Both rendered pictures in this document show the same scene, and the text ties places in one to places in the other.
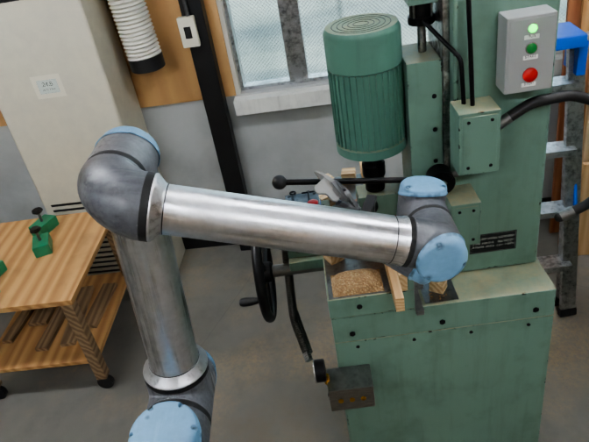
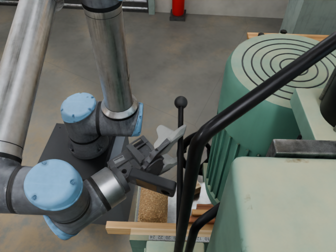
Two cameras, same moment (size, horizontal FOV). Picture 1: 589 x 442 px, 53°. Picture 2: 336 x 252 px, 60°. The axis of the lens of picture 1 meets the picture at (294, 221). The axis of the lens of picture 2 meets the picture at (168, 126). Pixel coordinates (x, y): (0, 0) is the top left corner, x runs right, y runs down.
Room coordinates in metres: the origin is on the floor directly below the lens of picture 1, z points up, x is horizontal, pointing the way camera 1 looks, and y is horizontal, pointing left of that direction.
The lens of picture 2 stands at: (1.15, -0.53, 1.70)
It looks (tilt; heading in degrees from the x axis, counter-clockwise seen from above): 48 degrees down; 88
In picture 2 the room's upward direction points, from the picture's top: straight up
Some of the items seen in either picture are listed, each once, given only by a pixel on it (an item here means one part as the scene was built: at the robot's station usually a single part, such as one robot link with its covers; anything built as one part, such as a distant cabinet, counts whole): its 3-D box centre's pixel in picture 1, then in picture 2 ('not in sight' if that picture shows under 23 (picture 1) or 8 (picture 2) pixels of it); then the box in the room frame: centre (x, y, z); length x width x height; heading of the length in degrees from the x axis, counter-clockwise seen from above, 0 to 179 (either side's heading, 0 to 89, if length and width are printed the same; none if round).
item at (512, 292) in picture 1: (424, 265); not in sight; (1.32, -0.35, 0.76); 0.57 x 0.45 x 0.09; 86
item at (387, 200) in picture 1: (384, 202); not in sight; (1.32, -0.25, 0.99); 0.14 x 0.07 x 0.09; 86
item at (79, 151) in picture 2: not in sight; (87, 136); (0.80, 0.35, 0.65); 0.19 x 0.19 x 0.10
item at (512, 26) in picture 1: (525, 50); not in sight; (1.16, -0.54, 1.40); 0.10 x 0.06 x 0.16; 86
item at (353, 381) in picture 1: (350, 388); not in sight; (1.07, -0.07, 0.58); 0.12 x 0.08 x 0.08; 86
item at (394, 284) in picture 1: (378, 223); (231, 231); (1.33, -0.23, 0.92); 0.68 x 0.02 x 0.04; 176
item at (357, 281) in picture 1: (356, 278); (153, 200); (1.12, -0.12, 0.91); 0.12 x 0.09 x 0.03; 86
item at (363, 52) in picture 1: (366, 89); (264, 140); (1.33, -0.23, 1.32); 0.18 x 0.18 x 0.31
